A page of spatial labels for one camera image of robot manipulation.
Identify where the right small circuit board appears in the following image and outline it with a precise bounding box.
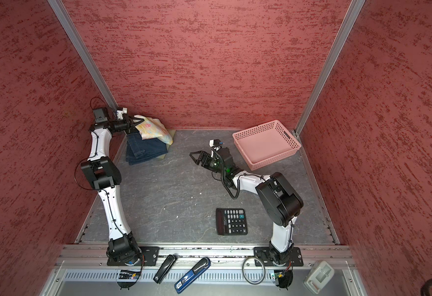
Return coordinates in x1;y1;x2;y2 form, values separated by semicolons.
270;270;293;289

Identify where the blue denim skirt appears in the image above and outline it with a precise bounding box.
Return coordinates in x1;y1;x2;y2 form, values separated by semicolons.
125;133;167;165

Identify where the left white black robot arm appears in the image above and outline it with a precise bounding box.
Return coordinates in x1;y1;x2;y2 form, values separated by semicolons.
80;114;143;266

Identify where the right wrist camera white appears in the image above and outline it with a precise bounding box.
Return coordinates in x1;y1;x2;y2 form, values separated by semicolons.
209;139;222;150

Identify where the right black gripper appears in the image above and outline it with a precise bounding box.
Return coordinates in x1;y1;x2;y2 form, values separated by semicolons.
191;150;227;175

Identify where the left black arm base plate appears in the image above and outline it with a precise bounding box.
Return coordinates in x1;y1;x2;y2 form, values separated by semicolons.
107;246;160;267

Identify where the grey coiled cable ring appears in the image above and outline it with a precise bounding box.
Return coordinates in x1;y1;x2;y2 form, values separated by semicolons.
242;257;267;286

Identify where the left small circuit board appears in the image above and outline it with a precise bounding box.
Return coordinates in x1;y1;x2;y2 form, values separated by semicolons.
118;270;141;281

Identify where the blue black stapler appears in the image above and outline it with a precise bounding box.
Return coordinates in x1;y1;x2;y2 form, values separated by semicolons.
174;257;211;294

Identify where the grey plastic dispenser box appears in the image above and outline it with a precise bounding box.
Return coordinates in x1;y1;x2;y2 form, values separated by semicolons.
303;261;335;295

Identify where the black desk calculator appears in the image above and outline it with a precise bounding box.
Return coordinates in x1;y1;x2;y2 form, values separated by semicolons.
216;208;248;236

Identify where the small circuit board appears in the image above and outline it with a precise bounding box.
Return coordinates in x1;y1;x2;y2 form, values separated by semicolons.
118;270;141;281
270;270;293;289

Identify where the pastel patterned cloth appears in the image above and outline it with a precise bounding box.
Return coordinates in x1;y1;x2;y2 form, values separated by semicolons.
133;115;173;145

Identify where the pink plastic basket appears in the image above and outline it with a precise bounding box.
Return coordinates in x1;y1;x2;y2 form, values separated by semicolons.
233;120;302;171

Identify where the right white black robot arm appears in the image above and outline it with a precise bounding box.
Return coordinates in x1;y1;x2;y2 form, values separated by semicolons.
190;143;304;266

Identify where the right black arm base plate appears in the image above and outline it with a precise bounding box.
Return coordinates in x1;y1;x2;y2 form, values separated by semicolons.
254;247;304;267

